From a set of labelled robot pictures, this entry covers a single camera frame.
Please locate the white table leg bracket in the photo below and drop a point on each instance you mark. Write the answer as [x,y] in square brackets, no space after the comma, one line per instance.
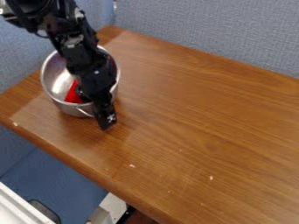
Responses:
[110,211]

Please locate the white furniture edge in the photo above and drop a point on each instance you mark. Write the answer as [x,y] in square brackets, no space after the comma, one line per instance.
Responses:
[17,211]

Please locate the metal pot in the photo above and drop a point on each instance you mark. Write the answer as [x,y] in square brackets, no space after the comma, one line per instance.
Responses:
[58,81]

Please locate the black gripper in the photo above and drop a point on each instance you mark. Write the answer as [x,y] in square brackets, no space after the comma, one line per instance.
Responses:
[90,65]

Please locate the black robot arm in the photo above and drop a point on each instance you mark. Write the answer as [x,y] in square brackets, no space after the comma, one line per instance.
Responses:
[59,21]

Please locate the red block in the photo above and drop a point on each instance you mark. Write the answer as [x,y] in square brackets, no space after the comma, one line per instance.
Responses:
[73,96]

